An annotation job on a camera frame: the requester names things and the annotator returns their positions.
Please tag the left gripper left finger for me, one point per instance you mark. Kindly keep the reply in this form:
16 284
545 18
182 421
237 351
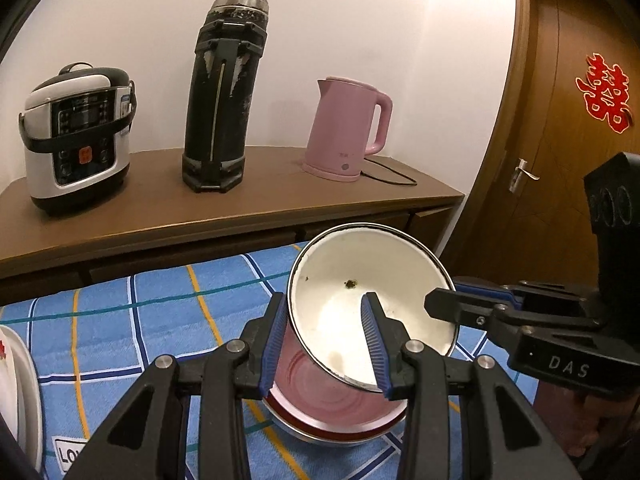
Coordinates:
263 337

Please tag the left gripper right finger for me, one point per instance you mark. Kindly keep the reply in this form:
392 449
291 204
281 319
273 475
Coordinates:
385 338

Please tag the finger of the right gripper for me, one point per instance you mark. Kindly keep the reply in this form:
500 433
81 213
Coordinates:
459 308
493 292

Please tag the red floral white plate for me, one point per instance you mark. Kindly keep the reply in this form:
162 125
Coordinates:
21 406

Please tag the brown wooden sideboard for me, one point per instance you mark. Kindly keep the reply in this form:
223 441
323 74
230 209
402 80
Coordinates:
155 221

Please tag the blue checked tablecloth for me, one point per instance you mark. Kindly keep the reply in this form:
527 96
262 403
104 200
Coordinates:
90 344

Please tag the pink electric kettle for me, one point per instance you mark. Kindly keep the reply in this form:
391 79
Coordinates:
351 123

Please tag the red paper door decoration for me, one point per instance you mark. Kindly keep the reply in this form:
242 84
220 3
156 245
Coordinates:
605 92

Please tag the white black rice cooker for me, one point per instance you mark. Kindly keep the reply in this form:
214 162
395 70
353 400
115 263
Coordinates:
75 130

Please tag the black tall thermos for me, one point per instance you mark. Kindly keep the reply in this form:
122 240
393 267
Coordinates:
230 44

